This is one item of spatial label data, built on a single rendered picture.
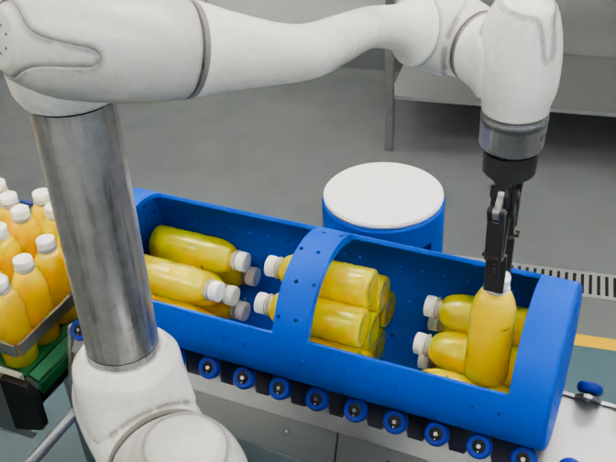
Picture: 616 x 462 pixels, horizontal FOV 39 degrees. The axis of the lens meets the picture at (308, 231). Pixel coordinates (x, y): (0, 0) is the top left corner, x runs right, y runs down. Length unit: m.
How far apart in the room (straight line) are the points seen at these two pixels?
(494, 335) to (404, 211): 0.63
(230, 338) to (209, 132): 3.06
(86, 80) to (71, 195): 0.26
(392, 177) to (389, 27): 0.94
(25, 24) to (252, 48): 0.22
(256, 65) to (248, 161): 3.35
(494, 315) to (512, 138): 0.31
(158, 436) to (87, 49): 0.51
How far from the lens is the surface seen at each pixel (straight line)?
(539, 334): 1.38
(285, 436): 1.68
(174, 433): 1.12
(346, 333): 1.49
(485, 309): 1.36
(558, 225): 3.80
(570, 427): 1.65
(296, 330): 1.47
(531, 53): 1.12
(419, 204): 1.97
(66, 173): 1.04
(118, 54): 0.82
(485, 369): 1.43
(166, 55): 0.83
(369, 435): 1.60
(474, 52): 1.16
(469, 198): 3.93
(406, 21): 1.19
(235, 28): 0.88
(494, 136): 1.18
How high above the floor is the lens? 2.11
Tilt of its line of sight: 35 degrees down
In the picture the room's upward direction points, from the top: 3 degrees counter-clockwise
